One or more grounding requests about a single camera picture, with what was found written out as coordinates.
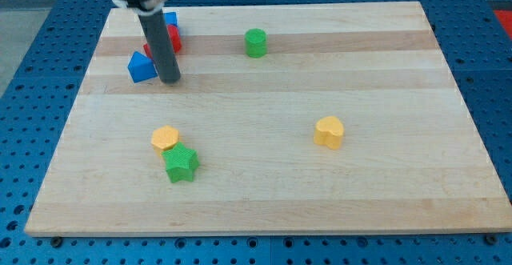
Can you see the blue cube block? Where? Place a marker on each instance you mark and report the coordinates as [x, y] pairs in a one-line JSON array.
[[171, 18]]

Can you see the red star block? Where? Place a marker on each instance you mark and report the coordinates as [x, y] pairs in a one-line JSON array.
[[175, 38]]

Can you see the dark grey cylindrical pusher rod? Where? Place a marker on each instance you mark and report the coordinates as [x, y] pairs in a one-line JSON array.
[[162, 51]]

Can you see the green star block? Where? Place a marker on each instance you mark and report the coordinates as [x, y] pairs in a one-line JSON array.
[[181, 163]]

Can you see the yellow heart block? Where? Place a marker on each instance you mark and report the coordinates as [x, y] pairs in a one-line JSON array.
[[329, 132]]

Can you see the blue triangle block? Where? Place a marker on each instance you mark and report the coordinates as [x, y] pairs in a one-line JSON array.
[[141, 68]]

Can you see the wooden board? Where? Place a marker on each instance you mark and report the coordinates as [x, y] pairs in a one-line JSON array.
[[411, 160]]

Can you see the yellow hexagon block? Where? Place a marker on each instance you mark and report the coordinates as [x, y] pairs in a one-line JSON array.
[[164, 138]]

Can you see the green cylinder block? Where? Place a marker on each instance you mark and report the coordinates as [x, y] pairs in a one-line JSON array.
[[255, 43]]

